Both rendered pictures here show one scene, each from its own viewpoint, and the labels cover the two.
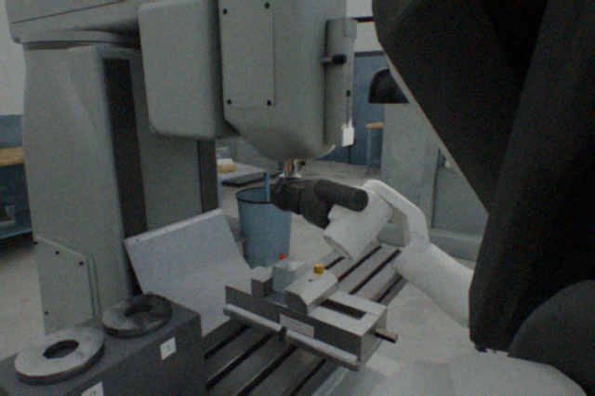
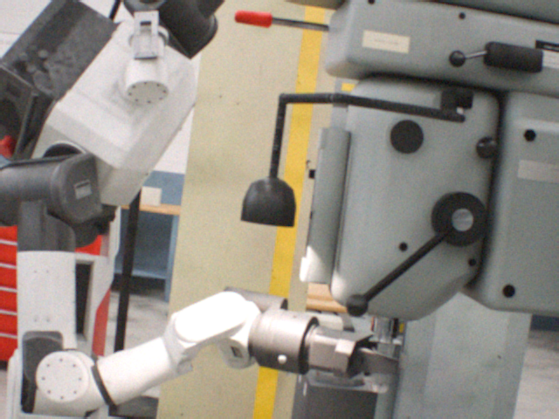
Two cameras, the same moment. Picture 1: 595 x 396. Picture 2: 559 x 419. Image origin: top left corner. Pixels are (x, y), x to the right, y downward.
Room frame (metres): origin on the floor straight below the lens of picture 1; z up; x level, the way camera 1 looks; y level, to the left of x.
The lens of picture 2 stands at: (1.76, -0.98, 1.50)
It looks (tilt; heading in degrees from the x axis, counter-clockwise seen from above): 3 degrees down; 141
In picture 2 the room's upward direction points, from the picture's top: 7 degrees clockwise
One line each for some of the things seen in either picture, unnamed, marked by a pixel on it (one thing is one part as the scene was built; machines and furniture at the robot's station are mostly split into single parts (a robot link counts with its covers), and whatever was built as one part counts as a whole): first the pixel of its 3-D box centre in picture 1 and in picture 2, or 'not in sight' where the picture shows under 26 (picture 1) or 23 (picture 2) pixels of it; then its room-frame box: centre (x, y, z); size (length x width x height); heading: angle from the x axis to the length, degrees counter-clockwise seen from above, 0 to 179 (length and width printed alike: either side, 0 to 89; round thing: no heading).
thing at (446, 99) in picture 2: not in sight; (455, 106); (0.91, -0.04, 1.60); 0.08 x 0.02 x 0.04; 146
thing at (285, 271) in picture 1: (290, 275); not in sight; (0.78, 0.02, 1.05); 0.06 x 0.05 x 0.06; 145
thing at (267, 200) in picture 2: (390, 85); (270, 200); (0.70, -0.16, 1.44); 0.07 x 0.07 x 0.06
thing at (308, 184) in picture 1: (313, 200); (321, 349); (0.70, -0.03, 1.24); 0.13 x 0.12 x 0.10; 121
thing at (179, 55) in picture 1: (217, 73); (536, 215); (0.89, 0.18, 1.47); 0.24 x 0.19 x 0.26; 146
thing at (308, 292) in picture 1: (311, 289); not in sight; (0.74, -0.03, 1.03); 0.12 x 0.06 x 0.04; 145
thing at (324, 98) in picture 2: not in sight; (310, 98); (0.79, -0.18, 1.58); 0.17 x 0.01 x 0.01; 163
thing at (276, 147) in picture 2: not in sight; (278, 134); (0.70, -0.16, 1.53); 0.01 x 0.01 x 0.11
